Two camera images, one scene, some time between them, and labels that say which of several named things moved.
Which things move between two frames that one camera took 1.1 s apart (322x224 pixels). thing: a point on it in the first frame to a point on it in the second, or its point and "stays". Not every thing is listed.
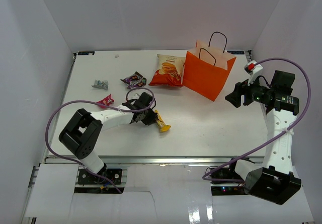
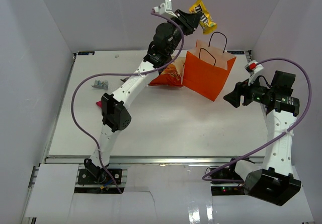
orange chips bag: x=170 y=71 stays
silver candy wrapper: x=103 y=84 stays
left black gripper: x=150 y=119 to x=189 y=21
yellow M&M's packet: x=161 y=123 to x=206 y=21
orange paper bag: x=207 y=69 stays
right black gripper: x=241 y=89 stays
